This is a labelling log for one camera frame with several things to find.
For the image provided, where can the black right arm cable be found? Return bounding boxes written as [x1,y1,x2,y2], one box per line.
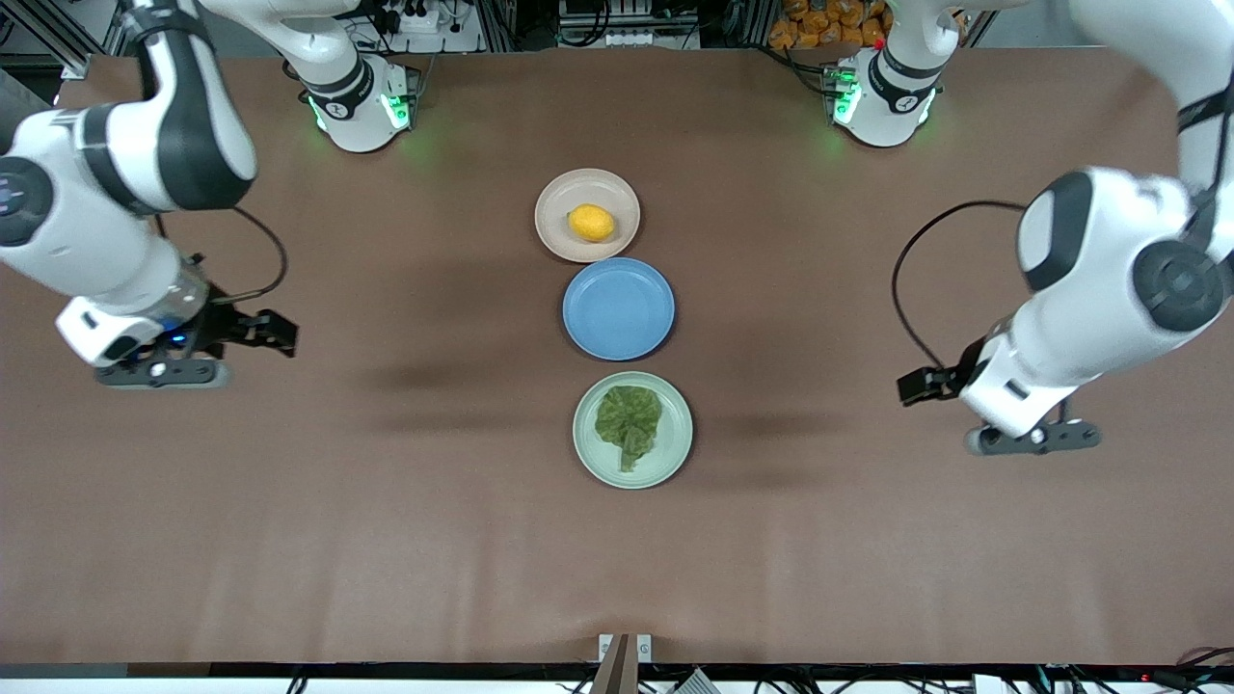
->
[152,205,289,307]

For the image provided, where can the aluminium frame profile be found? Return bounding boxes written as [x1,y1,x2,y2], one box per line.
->
[0,0,109,80]

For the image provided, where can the blue plate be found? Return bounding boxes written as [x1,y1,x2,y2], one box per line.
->
[562,257,677,362]

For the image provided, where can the bag of orange items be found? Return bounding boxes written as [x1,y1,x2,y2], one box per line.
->
[767,0,894,51]

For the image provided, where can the green lettuce leaf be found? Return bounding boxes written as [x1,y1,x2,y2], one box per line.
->
[594,385,665,474]

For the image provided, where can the pale green plate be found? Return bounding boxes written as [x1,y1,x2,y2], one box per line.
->
[572,370,695,491]

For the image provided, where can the white mounting bracket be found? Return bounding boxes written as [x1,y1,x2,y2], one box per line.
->
[597,632,654,665]

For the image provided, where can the beige plate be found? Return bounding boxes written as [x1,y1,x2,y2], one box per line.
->
[534,168,642,264]

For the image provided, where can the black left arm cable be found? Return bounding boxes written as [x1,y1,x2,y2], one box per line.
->
[891,200,1029,373]

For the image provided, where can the white power strip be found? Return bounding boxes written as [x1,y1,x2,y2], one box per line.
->
[378,0,456,36]

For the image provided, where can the wooden camera post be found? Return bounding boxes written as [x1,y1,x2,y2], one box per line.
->
[589,633,638,694]

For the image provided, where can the yellow lemon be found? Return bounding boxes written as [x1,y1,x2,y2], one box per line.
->
[568,203,616,243]

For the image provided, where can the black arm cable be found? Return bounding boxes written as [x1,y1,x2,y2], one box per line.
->
[152,205,289,307]
[891,200,1029,373]

